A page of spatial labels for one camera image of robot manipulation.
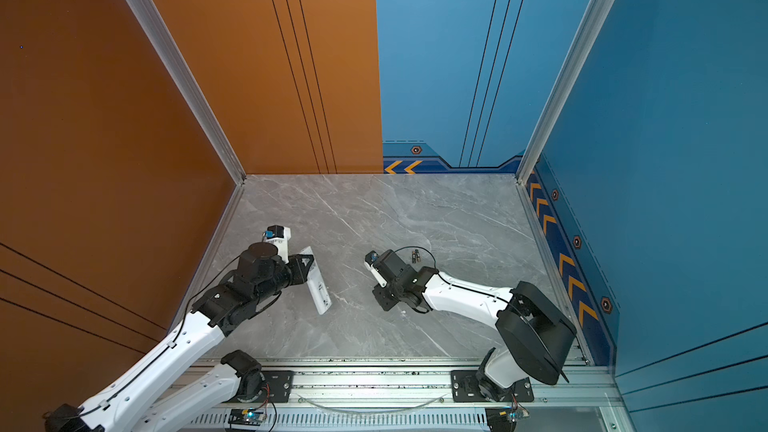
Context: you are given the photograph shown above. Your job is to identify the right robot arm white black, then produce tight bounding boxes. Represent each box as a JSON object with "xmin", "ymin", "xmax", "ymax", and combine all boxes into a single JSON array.
[{"xmin": 365, "ymin": 249, "xmax": 577, "ymax": 402}]

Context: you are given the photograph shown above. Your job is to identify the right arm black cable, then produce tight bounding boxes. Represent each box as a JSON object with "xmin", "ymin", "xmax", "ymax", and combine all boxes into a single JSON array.
[{"xmin": 389, "ymin": 245, "xmax": 523, "ymax": 307}]

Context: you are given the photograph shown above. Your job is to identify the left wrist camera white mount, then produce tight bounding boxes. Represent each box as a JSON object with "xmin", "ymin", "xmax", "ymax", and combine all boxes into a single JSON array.
[{"xmin": 262, "ymin": 225, "xmax": 291, "ymax": 263}]

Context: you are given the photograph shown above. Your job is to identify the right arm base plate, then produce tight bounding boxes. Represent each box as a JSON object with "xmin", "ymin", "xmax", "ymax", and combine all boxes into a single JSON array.
[{"xmin": 450, "ymin": 370, "xmax": 535, "ymax": 403}]

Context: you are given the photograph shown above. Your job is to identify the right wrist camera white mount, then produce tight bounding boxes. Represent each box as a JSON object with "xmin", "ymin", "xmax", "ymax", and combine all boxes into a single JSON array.
[{"xmin": 364, "ymin": 251, "xmax": 388, "ymax": 288}]

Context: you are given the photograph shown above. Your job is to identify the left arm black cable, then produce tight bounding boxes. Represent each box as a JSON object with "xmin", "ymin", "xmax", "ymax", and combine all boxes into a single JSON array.
[{"xmin": 44, "ymin": 254, "xmax": 283, "ymax": 418}]

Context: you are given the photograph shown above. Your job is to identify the left aluminium corner post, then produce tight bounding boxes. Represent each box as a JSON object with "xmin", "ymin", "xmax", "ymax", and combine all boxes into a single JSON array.
[{"xmin": 125, "ymin": 0, "xmax": 246, "ymax": 186}]

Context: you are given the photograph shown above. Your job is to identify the green circuit board left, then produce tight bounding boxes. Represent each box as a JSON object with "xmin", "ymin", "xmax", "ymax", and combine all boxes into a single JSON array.
[{"xmin": 227, "ymin": 408, "xmax": 268, "ymax": 429}]

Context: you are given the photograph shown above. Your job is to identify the white remote control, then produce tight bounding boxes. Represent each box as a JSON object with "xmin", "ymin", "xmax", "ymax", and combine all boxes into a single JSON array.
[{"xmin": 301, "ymin": 246, "xmax": 332, "ymax": 315}]

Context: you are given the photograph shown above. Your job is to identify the circuit board right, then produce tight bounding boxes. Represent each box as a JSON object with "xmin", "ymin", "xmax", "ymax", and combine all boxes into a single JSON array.
[{"xmin": 485, "ymin": 408, "xmax": 530, "ymax": 432}]

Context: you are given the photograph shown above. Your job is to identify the aluminium corner post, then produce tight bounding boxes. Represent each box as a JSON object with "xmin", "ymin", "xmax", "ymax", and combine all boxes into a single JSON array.
[
  {"xmin": 125, "ymin": 0, "xmax": 246, "ymax": 186},
  {"xmin": 516, "ymin": 0, "xmax": 615, "ymax": 186}
]

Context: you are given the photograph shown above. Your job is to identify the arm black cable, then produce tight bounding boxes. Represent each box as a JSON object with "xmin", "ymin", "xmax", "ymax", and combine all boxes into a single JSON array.
[
  {"xmin": 44, "ymin": 254, "xmax": 283, "ymax": 418},
  {"xmin": 389, "ymin": 245, "xmax": 523, "ymax": 307}
]

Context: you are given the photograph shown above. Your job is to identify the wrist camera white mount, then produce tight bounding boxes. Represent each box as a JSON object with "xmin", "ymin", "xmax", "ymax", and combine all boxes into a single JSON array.
[
  {"xmin": 364, "ymin": 251, "xmax": 388, "ymax": 288},
  {"xmin": 262, "ymin": 225, "xmax": 291, "ymax": 263}
]

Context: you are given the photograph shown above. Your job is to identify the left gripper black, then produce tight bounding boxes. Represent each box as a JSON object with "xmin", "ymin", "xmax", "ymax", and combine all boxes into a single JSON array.
[{"xmin": 255, "ymin": 252, "xmax": 315, "ymax": 308}]

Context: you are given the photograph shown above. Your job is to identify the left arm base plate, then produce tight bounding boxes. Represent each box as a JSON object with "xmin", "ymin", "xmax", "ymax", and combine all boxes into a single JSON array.
[{"xmin": 231, "ymin": 370, "xmax": 294, "ymax": 404}]

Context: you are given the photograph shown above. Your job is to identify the right aluminium corner post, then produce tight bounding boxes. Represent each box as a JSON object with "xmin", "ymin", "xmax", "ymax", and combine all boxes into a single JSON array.
[{"xmin": 516, "ymin": 0, "xmax": 615, "ymax": 186}]

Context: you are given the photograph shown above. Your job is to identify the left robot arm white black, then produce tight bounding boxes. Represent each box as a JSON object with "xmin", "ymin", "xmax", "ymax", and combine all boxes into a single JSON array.
[{"xmin": 45, "ymin": 242, "xmax": 315, "ymax": 431}]

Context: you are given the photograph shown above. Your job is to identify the aluminium rail frame front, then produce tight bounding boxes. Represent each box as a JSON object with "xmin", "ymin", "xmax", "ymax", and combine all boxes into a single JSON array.
[{"xmin": 107, "ymin": 356, "xmax": 637, "ymax": 432}]

